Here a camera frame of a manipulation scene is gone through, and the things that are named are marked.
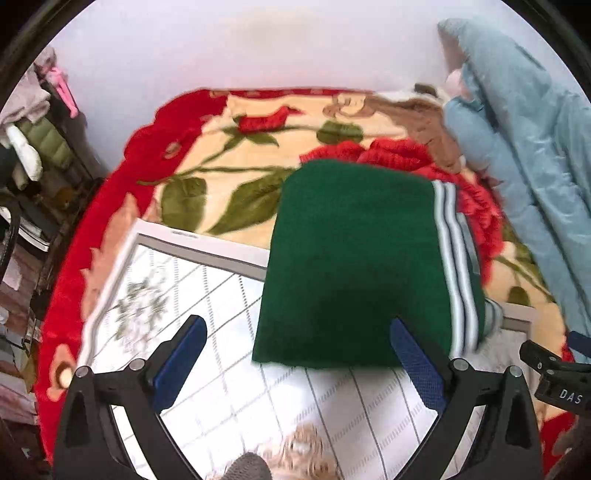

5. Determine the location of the white diamond pattern cloth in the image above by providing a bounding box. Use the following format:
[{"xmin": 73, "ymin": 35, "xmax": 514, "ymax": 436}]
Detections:
[{"xmin": 79, "ymin": 219, "xmax": 436, "ymax": 479}]

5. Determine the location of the light blue quilted duvet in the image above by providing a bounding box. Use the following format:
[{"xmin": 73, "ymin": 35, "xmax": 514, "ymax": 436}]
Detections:
[{"xmin": 438, "ymin": 18, "xmax": 590, "ymax": 336}]

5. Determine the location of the red floral blanket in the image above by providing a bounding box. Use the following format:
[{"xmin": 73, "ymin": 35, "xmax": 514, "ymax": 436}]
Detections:
[{"xmin": 35, "ymin": 89, "xmax": 572, "ymax": 455}]

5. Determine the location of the black cable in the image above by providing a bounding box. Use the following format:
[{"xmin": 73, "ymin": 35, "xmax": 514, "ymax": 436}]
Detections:
[{"xmin": 0, "ymin": 193, "xmax": 22, "ymax": 278}]

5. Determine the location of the green white varsity jacket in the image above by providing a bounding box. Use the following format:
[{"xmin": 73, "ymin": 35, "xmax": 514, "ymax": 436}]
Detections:
[{"xmin": 252, "ymin": 160, "xmax": 502, "ymax": 369}]

